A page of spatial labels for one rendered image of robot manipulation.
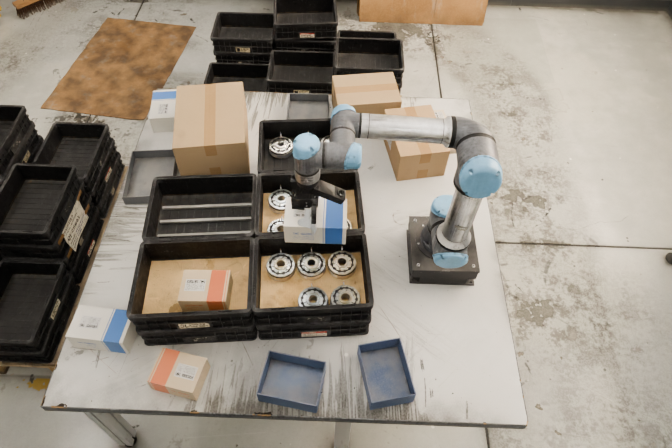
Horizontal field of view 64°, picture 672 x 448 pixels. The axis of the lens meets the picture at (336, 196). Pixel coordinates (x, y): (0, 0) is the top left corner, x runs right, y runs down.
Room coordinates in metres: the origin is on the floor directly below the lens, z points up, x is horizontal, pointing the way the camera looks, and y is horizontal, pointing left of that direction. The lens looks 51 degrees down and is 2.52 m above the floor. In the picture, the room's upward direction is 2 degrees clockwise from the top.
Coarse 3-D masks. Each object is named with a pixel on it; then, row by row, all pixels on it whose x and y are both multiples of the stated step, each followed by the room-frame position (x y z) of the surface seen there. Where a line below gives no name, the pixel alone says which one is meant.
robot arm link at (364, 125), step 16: (336, 112) 1.19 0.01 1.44; (352, 112) 1.20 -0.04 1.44; (336, 128) 1.13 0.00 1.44; (352, 128) 1.13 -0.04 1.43; (368, 128) 1.14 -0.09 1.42; (384, 128) 1.14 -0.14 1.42; (400, 128) 1.15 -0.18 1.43; (416, 128) 1.15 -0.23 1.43; (432, 128) 1.15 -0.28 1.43; (448, 128) 1.15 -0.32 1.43; (464, 128) 1.14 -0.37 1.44; (480, 128) 1.13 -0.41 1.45; (448, 144) 1.12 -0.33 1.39
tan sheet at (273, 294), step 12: (264, 264) 1.04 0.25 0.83; (312, 264) 1.04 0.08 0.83; (360, 264) 1.05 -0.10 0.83; (264, 276) 0.99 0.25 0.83; (300, 276) 0.99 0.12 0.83; (324, 276) 0.99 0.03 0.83; (360, 276) 1.00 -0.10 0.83; (264, 288) 0.94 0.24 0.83; (276, 288) 0.94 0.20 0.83; (288, 288) 0.94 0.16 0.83; (300, 288) 0.94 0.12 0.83; (324, 288) 0.94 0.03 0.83; (360, 288) 0.95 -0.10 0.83; (264, 300) 0.89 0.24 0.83; (276, 300) 0.89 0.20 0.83; (288, 300) 0.89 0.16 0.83; (312, 300) 0.90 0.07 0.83; (360, 300) 0.90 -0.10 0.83
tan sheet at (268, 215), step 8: (352, 192) 1.39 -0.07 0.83; (264, 200) 1.33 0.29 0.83; (352, 200) 1.35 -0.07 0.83; (264, 208) 1.29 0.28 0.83; (352, 208) 1.31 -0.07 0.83; (264, 216) 1.25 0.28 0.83; (272, 216) 1.26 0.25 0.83; (280, 216) 1.26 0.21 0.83; (352, 216) 1.27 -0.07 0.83; (264, 224) 1.22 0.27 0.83; (352, 224) 1.23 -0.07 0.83
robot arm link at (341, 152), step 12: (336, 132) 1.11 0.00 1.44; (348, 132) 1.11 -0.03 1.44; (324, 144) 1.06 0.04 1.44; (336, 144) 1.06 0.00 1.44; (348, 144) 1.06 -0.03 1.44; (360, 144) 1.07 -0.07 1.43; (324, 156) 1.02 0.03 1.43; (336, 156) 1.02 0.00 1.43; (348, 156) 1.02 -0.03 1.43; (360, 156) 1.03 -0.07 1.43; (336, 168) 1.02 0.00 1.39; (348, 168) 1.02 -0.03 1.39
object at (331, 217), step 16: (288, 208) 1.06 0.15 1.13; (320, 208) 1.07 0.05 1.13; (336, 208) 1.07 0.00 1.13; (288, 224) 1.00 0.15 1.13; (320, 224) 1.00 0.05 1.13; (336, 224) 1.01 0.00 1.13; (288, 240) 0.99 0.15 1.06; (304, 240) 0.99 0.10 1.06; (320, 240) 0.99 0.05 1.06; (336, 240) 0.99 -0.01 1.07
